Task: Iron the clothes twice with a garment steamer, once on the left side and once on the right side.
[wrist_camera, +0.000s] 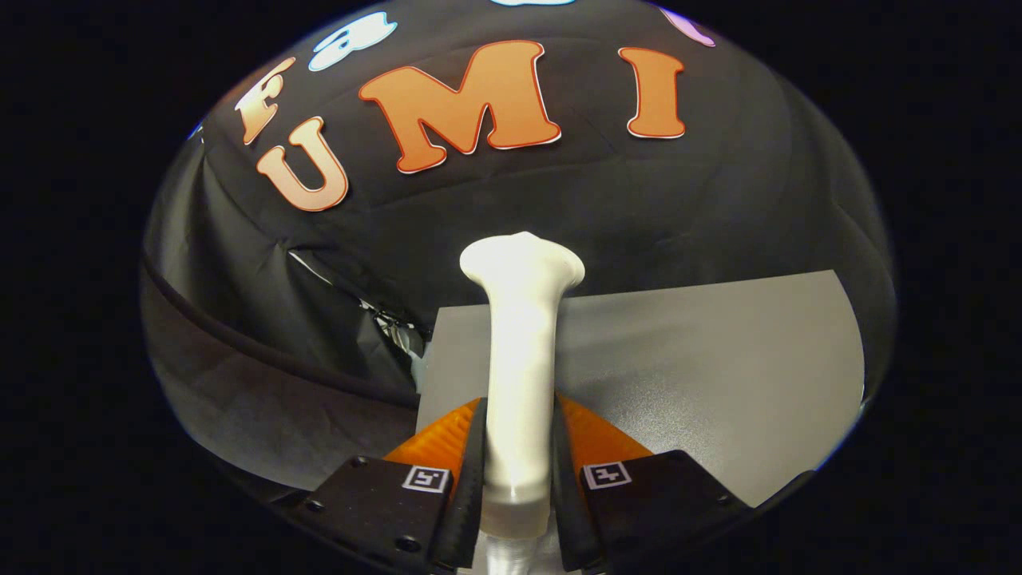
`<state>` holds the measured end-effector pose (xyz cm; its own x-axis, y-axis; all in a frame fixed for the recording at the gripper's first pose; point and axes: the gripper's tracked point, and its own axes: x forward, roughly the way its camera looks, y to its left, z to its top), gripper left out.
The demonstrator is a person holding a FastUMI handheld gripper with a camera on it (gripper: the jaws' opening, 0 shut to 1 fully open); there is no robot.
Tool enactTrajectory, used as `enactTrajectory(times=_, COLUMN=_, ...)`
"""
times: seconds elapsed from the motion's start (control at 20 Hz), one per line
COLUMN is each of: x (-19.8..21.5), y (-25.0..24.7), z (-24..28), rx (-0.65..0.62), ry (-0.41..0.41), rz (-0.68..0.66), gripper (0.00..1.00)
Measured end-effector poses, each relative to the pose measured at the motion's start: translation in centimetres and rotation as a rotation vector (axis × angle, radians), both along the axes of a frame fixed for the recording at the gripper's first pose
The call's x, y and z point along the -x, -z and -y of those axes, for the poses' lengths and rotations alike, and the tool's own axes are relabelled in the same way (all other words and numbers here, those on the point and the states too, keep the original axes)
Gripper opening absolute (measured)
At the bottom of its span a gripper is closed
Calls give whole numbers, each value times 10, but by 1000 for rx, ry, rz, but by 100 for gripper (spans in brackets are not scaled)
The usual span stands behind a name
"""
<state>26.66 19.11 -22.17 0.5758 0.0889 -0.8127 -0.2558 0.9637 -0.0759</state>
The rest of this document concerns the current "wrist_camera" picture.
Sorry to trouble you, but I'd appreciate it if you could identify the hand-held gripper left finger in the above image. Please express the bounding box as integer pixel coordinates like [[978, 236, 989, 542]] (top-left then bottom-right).
[[275, 397, 489, 575]]

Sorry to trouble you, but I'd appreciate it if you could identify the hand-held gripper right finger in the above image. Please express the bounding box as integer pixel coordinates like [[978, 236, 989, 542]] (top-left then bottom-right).
[[551, 393, 755, 575]]

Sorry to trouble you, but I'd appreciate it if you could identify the grey cabinet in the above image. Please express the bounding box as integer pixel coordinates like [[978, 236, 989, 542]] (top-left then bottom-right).
[[415, 270, 867, 508]]

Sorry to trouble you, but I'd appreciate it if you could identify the crumpled shiny black film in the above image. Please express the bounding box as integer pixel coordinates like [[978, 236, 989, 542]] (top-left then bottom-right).
[[291, 252, 428, 360]]

